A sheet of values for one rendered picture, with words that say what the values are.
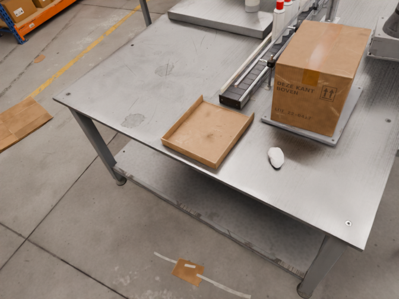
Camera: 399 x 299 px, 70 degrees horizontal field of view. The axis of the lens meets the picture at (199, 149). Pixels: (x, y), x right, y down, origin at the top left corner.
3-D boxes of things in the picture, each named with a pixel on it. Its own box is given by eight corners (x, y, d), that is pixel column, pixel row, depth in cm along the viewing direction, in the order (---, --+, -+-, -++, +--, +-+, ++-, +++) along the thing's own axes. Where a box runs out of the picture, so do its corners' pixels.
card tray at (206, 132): (202, 100, 131) (201, 94, 128) (253, 118, 120) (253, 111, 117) (162, 144, 117) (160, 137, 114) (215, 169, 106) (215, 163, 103)
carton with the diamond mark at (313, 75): (294, 76, 131) (303, 19, 110) (350, 89, 121) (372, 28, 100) (269, 120, 116) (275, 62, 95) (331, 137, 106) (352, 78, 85)
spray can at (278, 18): (274, 38, 147) (277, -3, 132) (283, 40, 145) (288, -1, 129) (269, 43, 145) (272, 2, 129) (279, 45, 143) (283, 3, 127)
